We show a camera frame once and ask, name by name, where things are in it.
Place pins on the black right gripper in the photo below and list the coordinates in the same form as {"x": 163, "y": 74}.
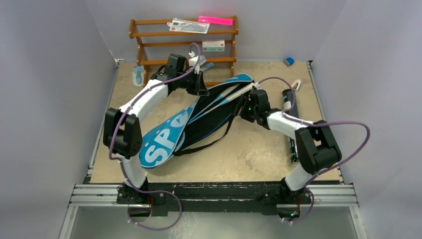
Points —
{"x": 244, "y": 107}

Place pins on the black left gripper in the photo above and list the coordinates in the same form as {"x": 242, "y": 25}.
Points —
{"x": 199, "y": 88}

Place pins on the blue racket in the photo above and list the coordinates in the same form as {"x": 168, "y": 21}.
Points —
{"x": 217, "y": 98}
{"x": 236, "y": 93}

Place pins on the blue racket bag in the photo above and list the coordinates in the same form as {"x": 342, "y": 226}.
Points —
{"x": 177, "y": 135}

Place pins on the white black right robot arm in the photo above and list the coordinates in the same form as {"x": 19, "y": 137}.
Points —
{"x": 314, "y": 144}

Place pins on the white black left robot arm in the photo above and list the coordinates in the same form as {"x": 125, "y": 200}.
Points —
{"x": 122, "y": 127}

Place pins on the white green small box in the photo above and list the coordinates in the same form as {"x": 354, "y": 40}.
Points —
{"x": 213, "y": 45}

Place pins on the pink white small clip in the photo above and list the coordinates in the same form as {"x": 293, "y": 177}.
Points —
{"x": 296, "y": 84}

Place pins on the blue white eraser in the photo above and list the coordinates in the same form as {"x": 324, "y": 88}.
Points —
{"x": 288, "y": 61}

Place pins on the blue white packaged item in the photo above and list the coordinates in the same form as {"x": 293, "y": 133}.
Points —
{"x": 138, "y": 75}

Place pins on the white plastic package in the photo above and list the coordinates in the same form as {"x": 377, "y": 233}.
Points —
{"x": 187, "y": 26}

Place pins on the pink ruler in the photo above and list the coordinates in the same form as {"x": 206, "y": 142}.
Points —
{"x": 215, "y": 20}

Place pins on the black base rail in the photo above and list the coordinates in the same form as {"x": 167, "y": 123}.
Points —
{"x": 266, "y": 197}

